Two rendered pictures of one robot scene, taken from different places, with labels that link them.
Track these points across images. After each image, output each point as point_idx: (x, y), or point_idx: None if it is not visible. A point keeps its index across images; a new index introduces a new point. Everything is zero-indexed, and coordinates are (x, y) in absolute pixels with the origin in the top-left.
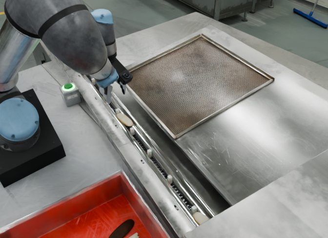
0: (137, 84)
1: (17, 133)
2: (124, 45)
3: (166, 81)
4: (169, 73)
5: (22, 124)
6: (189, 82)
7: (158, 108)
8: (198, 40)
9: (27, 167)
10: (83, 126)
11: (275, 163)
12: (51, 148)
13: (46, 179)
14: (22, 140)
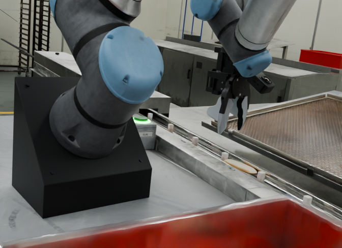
0: (249, 131)
1: (135, 76)
2: (198, 113)
3: (294, 131)
4: (296, 125)
5: (143, 66)
6: (334, 133)
7: (297, 154)
8: (324, 100)
9: (91, 189)
10: (167, 171)
11: None
12: (134, 169)
13: (120, 218)
14: (129, 101)
